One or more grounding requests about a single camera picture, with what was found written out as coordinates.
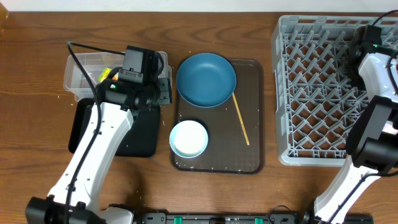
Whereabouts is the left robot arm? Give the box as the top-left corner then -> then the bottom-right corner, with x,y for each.
25,46 -> 172,223

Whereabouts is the clear plastic bin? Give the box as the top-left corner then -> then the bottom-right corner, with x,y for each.
64,49 -> 172,107

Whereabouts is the wooden chopstick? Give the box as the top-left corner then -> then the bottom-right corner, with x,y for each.
232,93 -> 250,146

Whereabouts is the yellow snack wrapper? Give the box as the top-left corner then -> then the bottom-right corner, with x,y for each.
98,68 -> 119,82

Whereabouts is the brown serving tray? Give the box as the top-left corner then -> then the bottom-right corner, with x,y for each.
170,59 -> 265,174

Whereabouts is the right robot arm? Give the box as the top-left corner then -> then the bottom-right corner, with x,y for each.
303,24 -> 397,223

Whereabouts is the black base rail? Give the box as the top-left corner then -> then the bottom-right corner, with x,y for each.
136,212 -> 374,224

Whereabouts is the light blue bowl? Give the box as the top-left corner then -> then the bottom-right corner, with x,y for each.
169,120 -> 209,159

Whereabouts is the grey dishwasher rack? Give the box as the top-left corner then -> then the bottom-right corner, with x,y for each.
271,15 -> 397,167

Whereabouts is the black plastic tray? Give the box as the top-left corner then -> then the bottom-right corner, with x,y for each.
68,98 -> 160,157

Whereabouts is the dark blue plate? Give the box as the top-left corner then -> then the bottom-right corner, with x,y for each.
176,53 -> 237,108

